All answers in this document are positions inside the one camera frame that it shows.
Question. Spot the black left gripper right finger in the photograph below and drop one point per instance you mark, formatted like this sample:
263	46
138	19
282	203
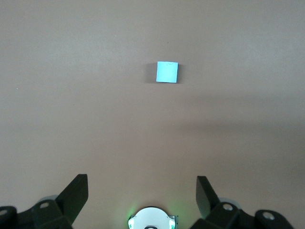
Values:
205	198

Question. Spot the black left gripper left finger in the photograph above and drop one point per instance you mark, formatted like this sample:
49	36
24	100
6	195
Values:
74	198

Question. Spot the light blue cube block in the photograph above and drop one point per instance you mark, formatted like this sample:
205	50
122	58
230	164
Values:
166	71

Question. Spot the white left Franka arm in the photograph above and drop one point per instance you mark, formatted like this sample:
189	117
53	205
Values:
152	214

